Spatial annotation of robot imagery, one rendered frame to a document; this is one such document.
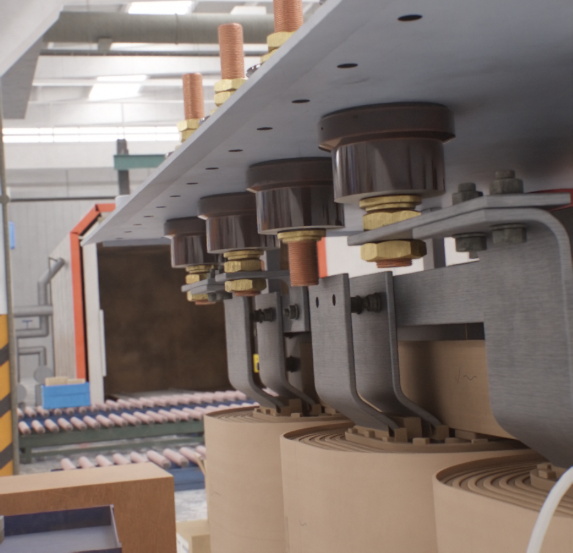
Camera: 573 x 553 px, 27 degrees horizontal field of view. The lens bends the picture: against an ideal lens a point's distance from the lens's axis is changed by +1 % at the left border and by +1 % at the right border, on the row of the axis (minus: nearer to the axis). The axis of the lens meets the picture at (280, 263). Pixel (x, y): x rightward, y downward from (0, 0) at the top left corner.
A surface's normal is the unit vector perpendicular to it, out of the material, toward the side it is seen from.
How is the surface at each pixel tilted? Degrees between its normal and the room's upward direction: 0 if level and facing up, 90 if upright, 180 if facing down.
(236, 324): 90
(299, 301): 90
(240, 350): 90
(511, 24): 180
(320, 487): 90
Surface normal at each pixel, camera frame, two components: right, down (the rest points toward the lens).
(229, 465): -0.92, 0.04
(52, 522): 0.16, -0.07
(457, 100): 0.06, 1.00
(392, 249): -0.10, -0.05
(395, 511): -0.55, -0.01
